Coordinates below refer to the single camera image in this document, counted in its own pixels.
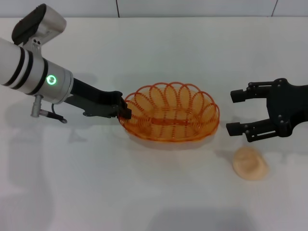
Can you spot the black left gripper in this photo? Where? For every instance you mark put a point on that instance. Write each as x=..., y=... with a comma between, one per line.
x=96, y=102

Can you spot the orange woven plastic basket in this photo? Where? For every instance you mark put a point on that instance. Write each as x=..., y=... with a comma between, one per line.
x=168, y=121

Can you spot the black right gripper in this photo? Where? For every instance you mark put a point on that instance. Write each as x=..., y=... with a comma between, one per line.
x=288, y=106

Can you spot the round beige bun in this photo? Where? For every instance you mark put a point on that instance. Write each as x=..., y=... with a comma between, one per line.
x=249, y=164

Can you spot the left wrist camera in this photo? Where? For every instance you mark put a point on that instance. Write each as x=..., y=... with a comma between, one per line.
x=45, y=21

